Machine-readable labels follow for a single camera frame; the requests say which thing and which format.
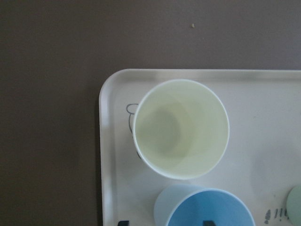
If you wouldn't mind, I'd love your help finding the light blue plastic cup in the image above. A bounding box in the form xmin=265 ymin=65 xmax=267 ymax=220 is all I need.
xmin=154 ymin=184 xmax=255 ymax=226

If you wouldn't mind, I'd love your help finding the cream plastic cup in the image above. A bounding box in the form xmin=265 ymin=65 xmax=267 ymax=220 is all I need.
xmin=132 ymin=79 xmax=230 ymax=180

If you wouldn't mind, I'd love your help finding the green plastic cup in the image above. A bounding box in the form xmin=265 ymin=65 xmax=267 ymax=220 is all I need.
xmin=286 ymin=185 xmax=301 ymax=226

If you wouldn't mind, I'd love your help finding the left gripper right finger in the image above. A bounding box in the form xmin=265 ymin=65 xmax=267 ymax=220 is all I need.
xmin=203 ymin=220 xmax=216 ymax=226

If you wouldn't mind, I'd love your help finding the beige rabbit tray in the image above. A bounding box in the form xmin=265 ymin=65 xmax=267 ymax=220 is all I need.
xmin=99 ymin=69 xmax=301 ymax=226

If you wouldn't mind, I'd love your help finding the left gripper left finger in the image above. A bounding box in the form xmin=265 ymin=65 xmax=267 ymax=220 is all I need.
xmin=118 ymin=220 xmax=129 ymax=226

